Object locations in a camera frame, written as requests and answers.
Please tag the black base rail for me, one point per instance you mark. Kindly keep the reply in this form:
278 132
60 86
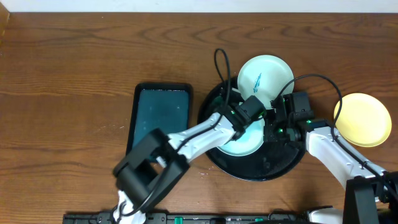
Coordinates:
217 219

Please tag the light green plate with stain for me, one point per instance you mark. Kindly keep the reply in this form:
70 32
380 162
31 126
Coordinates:
263 76

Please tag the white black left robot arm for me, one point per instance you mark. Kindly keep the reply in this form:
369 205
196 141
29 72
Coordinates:
154 166

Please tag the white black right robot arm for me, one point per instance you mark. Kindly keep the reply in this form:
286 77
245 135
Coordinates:
370 190

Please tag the round black tray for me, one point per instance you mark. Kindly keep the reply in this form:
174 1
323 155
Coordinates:
270 161

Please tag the rectangular black water tray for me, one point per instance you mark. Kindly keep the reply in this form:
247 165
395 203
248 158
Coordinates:
166 106

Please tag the yellow plate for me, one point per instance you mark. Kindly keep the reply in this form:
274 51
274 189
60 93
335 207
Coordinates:
363 120

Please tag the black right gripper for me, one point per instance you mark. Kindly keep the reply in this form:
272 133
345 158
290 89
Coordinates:
272 138

